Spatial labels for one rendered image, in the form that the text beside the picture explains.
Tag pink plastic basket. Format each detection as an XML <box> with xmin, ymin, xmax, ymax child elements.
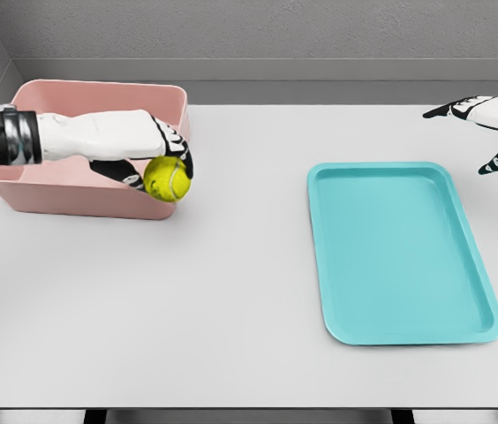
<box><xmin>0</xmin><ymin>79</ymin><xmax>192</xmax><ymax>222</ymax></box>

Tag blue plastic tray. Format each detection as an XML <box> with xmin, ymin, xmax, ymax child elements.
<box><xmin>306</xmin><ymin>161</ymin><xmax>498</xmax><ymax>348</ymax></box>

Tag yellow tennis ball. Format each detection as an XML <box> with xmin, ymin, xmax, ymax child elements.
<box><xmin>143</xmin><ymin>155</ymin><xmax>192</xmax><ymax>204</ymax></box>

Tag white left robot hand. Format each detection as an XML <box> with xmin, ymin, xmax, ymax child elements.
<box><xmin>84</xmin><ymin>109</ymin><xmax>195</xmax><ymax>193</ymax></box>

